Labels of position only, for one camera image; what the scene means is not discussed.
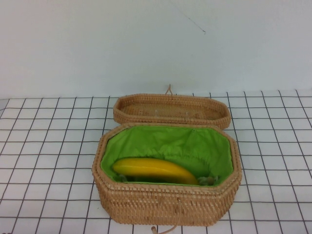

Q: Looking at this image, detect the woven rattan basket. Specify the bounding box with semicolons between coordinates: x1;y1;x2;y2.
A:
92;123;242;226

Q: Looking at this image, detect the white black-grid tablecloth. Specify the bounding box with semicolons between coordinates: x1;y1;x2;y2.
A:
0;89;312;234

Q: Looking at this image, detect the white lining tie string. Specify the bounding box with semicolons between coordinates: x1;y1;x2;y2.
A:
196;175;220;186
118;173;134;183

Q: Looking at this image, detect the woven rattan basket lid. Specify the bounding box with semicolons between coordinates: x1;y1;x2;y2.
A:
113;84;232;130

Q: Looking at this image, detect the wooden toggle with cord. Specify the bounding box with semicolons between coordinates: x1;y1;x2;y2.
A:
150;225;177;234

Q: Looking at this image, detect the yellow plastic banana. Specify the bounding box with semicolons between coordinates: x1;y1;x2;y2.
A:
112;157;199;185

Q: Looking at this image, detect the green fabric basket lining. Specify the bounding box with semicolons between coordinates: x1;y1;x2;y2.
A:
100;126;234;188

